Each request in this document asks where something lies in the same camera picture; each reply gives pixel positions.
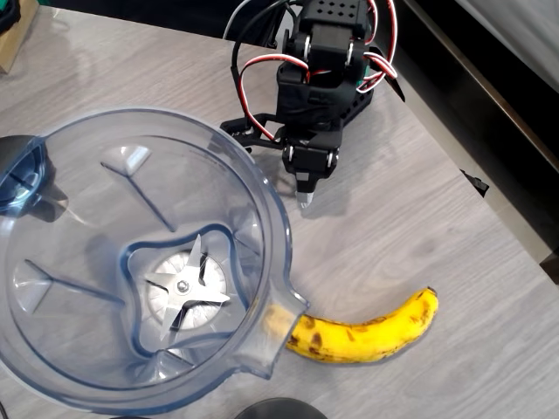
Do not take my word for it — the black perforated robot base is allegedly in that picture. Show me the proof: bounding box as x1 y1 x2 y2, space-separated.
339 65 377 128

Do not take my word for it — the black camera cable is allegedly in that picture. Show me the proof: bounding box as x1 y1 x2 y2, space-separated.
229 0 307 132

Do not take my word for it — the red white gripper servo cable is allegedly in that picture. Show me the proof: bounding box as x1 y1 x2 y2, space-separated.
238 54 314 143

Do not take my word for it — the black wrist camera board mount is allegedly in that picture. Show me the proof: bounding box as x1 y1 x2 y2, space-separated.
219 112 287 152

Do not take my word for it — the black object beside cardboard box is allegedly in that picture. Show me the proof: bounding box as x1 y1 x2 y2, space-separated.
0 0 22 34

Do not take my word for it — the clear plastic blender jar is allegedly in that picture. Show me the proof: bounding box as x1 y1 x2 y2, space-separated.
0 107 312 418

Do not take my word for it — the small black table clamp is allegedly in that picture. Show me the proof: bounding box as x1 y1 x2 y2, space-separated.
460 168 490 197

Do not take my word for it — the black round lid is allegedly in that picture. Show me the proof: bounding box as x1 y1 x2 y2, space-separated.
235 396 327 419

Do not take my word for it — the ripe yellow spotted banana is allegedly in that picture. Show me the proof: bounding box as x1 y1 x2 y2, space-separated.
261 286 440 364

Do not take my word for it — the steel blender blade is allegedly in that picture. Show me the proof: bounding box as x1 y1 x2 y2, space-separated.
143 234 231 342

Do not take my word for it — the red white arm servo cable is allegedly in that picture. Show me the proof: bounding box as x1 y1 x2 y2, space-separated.
354 0 399 95

